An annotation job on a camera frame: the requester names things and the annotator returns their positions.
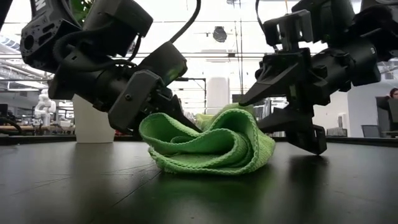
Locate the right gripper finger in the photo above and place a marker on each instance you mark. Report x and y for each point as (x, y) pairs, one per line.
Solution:
(298, 130)
(270, 85)

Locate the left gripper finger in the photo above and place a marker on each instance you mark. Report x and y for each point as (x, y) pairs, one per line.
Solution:
(180, 112)

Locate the bright green microfiber towel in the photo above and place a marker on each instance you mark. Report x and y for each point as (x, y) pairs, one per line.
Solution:
(224, 149)

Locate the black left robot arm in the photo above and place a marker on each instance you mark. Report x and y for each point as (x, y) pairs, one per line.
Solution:
(102, 21)

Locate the grey box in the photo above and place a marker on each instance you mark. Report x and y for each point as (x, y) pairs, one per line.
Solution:
(335, 132)

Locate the white round column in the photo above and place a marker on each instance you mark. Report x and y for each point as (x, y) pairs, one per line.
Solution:
(218, 93)

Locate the white plant pot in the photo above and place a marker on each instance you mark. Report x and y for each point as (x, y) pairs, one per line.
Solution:
(90, 127)

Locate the person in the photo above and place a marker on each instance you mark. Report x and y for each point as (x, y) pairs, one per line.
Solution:
(394, 93)

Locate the black metal frame stand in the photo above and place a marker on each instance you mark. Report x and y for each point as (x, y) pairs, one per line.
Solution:
(192, 79)

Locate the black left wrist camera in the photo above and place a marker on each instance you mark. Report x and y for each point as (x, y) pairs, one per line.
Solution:
(133, 99)

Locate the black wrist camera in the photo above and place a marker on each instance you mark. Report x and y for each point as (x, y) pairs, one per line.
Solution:
(133, 99)
(289, 28)

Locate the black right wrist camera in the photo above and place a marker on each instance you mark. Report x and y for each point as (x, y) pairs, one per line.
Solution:
(289, 28)

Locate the black table frame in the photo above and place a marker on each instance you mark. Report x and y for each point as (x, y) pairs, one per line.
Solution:
(37, 139)

